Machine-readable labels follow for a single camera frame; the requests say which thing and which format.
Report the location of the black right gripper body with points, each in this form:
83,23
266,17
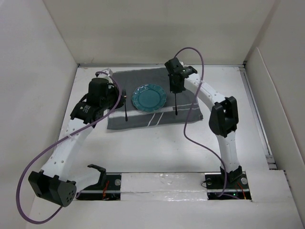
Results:
175,88

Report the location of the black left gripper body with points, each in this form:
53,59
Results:
110,102

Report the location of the silver metal fork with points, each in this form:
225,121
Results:
125,98

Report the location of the grey striped cloth placemat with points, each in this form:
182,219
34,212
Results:
130,80

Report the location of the dark metal spoon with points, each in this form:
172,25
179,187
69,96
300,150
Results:
176,110

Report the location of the teal ceramic plate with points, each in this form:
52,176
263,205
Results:
149,98

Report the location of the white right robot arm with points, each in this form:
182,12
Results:
223,115

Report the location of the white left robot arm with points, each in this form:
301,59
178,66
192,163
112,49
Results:
53,182

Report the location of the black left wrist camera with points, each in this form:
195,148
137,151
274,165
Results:
99,89

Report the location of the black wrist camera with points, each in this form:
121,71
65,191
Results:
99,89
174,66

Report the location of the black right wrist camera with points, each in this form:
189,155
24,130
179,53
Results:
174,66

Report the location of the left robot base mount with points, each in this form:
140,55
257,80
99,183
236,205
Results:
110,191

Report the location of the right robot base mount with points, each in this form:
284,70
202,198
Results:
214,185

